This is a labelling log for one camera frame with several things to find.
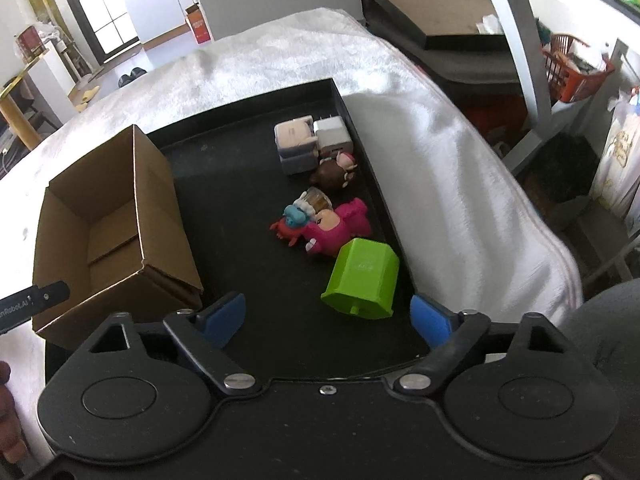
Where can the brown cow figurine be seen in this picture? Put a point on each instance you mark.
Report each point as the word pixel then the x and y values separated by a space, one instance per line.
pixel 334 172

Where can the black slippers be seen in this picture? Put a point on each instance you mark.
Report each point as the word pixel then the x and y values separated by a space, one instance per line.
pixel 135 73

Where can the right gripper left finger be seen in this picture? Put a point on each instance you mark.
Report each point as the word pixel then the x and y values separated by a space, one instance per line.
pixel 201 337

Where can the lavender beige charger box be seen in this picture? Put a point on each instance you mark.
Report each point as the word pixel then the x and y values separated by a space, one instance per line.
pixel 297 145

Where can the brown cardboard box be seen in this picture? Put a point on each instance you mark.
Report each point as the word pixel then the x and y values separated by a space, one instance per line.
pixel 110 228

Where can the white shopping bag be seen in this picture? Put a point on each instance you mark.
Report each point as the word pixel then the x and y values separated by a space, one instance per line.
pixel 616 183

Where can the black framed board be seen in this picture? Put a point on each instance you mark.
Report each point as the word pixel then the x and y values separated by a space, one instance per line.
pixel 419 21

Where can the red basket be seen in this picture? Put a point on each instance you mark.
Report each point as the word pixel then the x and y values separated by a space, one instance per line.
pixel 575 71

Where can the white plug adapter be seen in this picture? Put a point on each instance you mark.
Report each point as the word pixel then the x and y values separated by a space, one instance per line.
pixel 332 136

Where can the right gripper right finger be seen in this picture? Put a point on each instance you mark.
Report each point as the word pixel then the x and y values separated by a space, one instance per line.
pixel 453 339

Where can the green hexagonal block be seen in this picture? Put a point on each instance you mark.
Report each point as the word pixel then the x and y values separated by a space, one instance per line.
pixel 363 280

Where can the red box on table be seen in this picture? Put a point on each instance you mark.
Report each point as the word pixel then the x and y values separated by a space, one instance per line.
pixel 29 43

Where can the person left hand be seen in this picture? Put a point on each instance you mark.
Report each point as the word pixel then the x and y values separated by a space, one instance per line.
pixel 12 444

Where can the blue red chef figurine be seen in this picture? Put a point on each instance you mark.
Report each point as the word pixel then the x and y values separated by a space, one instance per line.
pixel 298 214

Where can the black tray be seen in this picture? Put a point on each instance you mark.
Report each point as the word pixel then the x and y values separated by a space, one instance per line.
pixel 230 189

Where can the pink bear figurine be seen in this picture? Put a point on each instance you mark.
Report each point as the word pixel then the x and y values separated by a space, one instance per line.
pixel 334 228

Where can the orange cardboard box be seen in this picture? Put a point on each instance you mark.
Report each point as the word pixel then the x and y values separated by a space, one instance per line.
pixel 197 24

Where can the white blanket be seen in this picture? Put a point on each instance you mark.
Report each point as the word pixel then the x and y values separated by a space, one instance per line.
pixel 472 237

